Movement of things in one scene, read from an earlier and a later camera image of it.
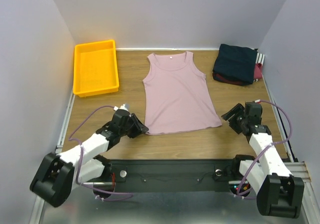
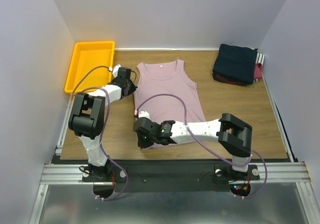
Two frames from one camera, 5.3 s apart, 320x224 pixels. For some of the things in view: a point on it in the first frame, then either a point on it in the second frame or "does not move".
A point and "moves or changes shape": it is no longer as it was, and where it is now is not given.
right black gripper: x=236 y=119 to x=141 y=140
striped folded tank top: x=260 y=58 does not move
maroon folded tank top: x=257 y=75 does not move
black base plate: x=169 y=175 does not move
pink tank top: x=177 y=96 moves or changes shape
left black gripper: x=139 y=128 to x=133 y=87
